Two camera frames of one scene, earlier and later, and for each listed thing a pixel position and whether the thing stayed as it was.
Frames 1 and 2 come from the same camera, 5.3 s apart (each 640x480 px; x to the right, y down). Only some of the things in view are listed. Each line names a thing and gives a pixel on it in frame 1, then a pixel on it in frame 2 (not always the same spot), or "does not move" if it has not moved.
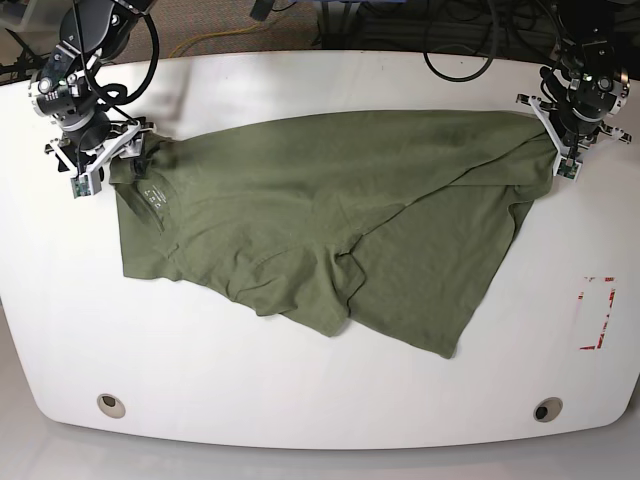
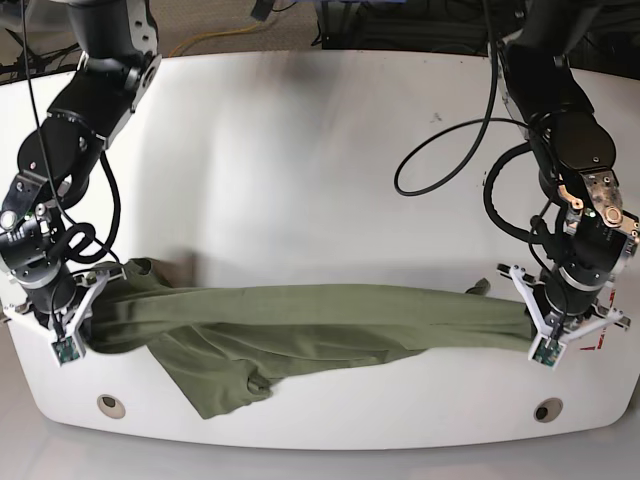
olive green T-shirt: [393, 217] → [226, 344]
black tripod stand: [31, 62] does not move
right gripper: [580, 117] → [568, 295]
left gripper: [88, 128] → [53, 293]
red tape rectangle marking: [612, 294] does not move
